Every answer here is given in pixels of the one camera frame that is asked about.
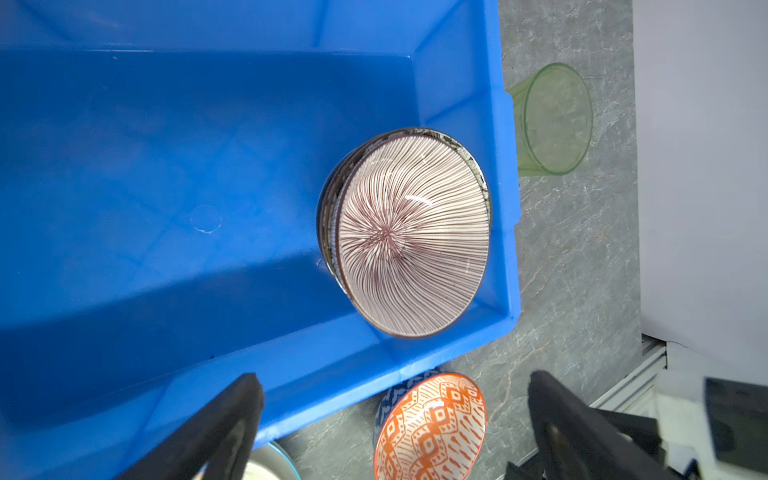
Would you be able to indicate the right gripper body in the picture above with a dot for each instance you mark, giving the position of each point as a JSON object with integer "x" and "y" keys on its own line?
{"x": 710, "y": 428}

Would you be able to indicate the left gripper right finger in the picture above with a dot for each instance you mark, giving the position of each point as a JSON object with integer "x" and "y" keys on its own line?
{"x": 576, "y": 441}

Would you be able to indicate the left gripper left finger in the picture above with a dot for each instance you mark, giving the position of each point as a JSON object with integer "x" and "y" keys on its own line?
{"x": 216, "y": 441}

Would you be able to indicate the floral cream plate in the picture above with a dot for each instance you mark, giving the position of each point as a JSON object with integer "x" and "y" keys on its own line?
{"x": 270, "y": 462}

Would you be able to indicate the orange blue patterned bowl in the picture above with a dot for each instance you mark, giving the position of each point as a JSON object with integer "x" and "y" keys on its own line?
{"x": 431, "y": 426}

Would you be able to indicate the red striped bowl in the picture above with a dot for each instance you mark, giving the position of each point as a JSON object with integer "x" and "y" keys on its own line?
{"x": 412, "y": 237}

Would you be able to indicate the blue plastic bin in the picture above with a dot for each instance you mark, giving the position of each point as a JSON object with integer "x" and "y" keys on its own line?
{"x": 161, "y": 167}

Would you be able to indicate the green glass cup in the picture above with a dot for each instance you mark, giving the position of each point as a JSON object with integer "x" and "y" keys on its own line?
{"x": 553, "y": 116}

